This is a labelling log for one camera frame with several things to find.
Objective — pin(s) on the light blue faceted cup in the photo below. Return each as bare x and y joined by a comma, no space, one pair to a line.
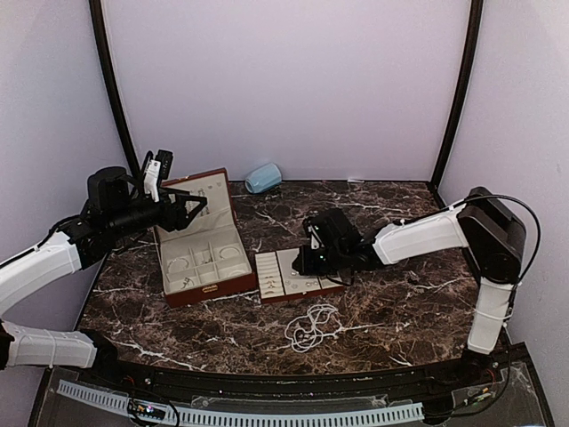
263,178

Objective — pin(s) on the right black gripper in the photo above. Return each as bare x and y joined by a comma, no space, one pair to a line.
305,266

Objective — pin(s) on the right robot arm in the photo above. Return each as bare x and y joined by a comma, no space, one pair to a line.
489,236

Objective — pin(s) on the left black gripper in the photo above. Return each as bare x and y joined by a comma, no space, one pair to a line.
179,221

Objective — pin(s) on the large red jewelry box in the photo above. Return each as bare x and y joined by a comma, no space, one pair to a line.
195,261

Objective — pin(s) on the white cable duct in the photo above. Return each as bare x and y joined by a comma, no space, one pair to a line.
238,412

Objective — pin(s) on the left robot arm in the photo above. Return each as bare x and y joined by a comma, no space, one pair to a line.
69,247

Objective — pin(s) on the small red jewelry tray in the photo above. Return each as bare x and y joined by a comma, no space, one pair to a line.
279,282

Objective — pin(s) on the white bangle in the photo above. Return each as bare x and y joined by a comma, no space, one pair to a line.
235,272

